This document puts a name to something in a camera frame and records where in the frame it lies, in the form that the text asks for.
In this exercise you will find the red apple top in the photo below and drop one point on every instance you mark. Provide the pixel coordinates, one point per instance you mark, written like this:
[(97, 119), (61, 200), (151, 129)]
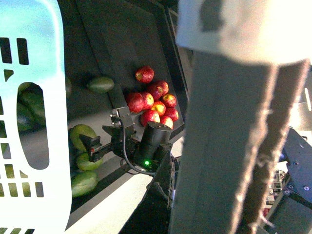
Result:
[(144, 74)]

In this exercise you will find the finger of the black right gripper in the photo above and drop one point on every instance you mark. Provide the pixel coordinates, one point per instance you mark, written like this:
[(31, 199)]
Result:
[(95, 150)]

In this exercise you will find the brown basket handle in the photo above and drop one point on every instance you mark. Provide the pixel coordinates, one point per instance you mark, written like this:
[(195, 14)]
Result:
[(236, 127)]

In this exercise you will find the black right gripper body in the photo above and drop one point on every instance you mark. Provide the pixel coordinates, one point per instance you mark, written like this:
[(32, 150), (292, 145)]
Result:
[(123, 138)]

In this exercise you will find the black display shelf tray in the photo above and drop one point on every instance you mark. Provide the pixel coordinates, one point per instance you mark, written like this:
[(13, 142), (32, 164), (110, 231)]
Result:
[(113, 38)]

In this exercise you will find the light teal plastic basket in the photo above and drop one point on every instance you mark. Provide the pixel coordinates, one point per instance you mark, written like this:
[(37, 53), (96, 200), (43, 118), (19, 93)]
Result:
[(35, 194)]

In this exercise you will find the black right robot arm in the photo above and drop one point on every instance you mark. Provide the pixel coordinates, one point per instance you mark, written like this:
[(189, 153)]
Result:
[(144, 156)]

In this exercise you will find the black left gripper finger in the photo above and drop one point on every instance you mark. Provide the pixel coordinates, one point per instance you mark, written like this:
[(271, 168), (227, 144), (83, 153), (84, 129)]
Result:
[(152, 215)]

